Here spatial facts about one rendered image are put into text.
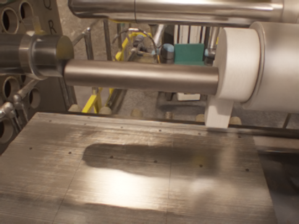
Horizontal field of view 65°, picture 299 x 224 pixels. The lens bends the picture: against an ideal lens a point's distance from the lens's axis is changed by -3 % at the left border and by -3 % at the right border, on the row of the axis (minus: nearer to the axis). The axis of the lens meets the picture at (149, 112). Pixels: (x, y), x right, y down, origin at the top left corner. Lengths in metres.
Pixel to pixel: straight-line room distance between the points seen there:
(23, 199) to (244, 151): 0.85
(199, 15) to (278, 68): 0.41
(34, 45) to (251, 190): 0.84
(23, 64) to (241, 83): 0.59
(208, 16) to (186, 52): 1.96
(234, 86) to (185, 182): 0.42
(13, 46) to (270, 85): 0.69
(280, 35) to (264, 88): 0.13
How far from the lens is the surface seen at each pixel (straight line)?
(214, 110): 0.85
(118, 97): 3.03
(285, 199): 1.03
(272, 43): 0.63
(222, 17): 0.95
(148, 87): 0.70
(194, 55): 2.93
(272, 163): 1.14
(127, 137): 1.06
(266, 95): 0.64
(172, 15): 0.94
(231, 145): 1.07
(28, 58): 0.75
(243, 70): 0.62
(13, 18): 2.77
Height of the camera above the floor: 1.64
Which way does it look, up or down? 37 degrees down
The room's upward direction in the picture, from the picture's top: straight up
